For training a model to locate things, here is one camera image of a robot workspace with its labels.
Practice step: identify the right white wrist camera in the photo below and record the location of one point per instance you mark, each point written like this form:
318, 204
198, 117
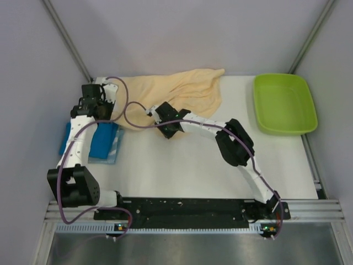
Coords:
151, 112

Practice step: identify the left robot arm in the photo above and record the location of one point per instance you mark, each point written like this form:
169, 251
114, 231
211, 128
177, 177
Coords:
71, 182

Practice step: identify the beige t shirt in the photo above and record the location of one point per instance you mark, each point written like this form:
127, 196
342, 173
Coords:
197, 90

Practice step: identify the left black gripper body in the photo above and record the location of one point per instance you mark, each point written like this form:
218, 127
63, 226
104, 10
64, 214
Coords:
107, 109

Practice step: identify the green plastic bin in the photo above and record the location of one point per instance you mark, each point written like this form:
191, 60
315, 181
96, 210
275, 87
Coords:
283, 104

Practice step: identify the grey slotted cable duct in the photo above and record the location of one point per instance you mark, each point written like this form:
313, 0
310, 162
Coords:
110, 228

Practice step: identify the aluminium frame rail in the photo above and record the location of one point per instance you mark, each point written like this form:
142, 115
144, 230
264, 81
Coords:
300, 211

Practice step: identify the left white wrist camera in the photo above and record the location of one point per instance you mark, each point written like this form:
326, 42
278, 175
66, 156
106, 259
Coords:
110, 90

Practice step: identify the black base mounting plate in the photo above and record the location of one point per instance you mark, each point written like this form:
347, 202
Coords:
187, 213

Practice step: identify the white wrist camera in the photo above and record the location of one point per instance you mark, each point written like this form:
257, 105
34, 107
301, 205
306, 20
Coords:
151, 112
110, 90

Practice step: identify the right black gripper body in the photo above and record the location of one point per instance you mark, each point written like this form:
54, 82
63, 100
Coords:
166, 130

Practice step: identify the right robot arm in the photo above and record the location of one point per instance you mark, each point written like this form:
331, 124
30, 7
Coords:
235, 145

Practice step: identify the folded light blue striped shirt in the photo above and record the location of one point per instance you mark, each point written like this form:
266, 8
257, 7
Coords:
115, 146

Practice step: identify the folded blue t shirt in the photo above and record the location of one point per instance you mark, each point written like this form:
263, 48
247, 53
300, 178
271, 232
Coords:
102, 140

